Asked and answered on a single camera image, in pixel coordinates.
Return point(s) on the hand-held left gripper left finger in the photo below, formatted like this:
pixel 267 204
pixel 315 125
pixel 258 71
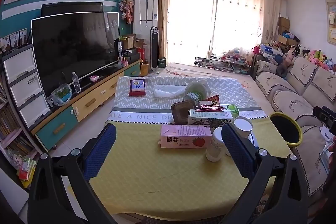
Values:
pixel 101 150

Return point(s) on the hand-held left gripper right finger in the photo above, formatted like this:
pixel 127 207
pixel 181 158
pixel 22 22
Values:
pixel 236 150

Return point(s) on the white plastic bottle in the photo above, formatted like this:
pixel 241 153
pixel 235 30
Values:
pixel 216 145

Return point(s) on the white paper cup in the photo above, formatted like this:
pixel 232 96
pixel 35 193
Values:
pixel 242 125

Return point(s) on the green apple packet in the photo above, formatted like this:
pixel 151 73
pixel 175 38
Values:
pixel 233 109

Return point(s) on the green and white carton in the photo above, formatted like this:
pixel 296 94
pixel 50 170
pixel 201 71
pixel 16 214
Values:
pixel 210 116

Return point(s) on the yellow-rimmed black bin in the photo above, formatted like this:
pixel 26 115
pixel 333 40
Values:
pixel 286 129

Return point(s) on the red snack wrapper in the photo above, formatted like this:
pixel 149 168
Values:
pixel 211 104

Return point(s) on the pink strawberry milk carton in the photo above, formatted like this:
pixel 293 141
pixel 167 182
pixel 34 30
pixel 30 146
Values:
pixel 183 137

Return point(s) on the brown plastic container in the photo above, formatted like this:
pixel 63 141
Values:
pixel 181 112

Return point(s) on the green instant noodle cup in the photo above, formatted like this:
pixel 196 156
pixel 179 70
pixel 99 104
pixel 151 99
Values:
pixel 197 90

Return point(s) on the white foam net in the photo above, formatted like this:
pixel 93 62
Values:
pixel 168 90

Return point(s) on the beige sofa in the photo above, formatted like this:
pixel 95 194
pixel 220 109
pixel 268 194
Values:
pixel 286 100

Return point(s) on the teal and yellow television cabinet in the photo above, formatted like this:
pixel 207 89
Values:
pixel 86 106

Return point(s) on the yellow tablecloth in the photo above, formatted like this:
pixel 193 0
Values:
pixel 147 182

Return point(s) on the pile of plush toys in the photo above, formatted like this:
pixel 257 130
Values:
pixel 315 56

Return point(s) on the red tray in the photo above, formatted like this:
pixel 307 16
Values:
pixel 136 93

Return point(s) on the plastic bag with greens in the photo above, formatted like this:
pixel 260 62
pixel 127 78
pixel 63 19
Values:
pixel 62 94

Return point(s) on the clear water bottle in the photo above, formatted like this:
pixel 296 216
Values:
pixel 76 83

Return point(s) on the pink small toy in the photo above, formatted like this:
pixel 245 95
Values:
pixel 93 78

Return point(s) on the grey chevron tablecloth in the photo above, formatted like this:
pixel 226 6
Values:
pixel 157 102

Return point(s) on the blue cartoon tissue pack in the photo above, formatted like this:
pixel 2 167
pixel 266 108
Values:
pixel 137 85

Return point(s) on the stack of colourful books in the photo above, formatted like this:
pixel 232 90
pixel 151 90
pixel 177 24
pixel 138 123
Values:
pixel 26 170

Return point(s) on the floral floor sheet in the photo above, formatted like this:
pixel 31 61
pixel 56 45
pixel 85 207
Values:
pixel 199 70

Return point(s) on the pink toy house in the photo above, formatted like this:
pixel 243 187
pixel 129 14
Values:
pixel 122 64

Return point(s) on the blue star bag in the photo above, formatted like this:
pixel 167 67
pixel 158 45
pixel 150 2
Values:
pixel 270 50

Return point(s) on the wooden bucket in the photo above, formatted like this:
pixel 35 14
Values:
pixel 144 69

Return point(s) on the bookshelf with books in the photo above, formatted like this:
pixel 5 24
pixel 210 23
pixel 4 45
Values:
pixel 10 119

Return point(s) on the tall black box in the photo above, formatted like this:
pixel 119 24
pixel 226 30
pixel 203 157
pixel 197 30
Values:
pixel 119 50

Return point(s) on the stack of cardboard boxes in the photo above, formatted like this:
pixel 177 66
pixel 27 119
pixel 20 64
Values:
pixel 284 26

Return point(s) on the white plastic drawer cabinet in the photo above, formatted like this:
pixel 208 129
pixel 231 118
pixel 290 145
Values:
pixel 23 82

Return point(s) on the large curved television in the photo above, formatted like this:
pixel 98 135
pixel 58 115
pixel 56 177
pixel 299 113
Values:
pixel 73 50

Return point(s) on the green box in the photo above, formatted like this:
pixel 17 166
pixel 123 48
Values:
pixel 162 62

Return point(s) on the cardboard box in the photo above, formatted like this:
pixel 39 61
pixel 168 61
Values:
pixel 140 44
pixel 128 41

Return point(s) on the black tower fan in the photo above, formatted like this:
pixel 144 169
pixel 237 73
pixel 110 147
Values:
pixel 155 50

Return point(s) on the beige sheer curtain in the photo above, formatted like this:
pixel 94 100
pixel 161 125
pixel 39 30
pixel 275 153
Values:
pixel 199 24

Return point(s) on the hanging flower decoration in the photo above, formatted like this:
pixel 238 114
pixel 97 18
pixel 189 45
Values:
pixel 127 10

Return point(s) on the white standing air conditioner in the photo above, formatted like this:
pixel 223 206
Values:
pixel 145 8

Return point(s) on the framed wall picture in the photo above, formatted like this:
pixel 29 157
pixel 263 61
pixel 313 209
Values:
pixel 331 22

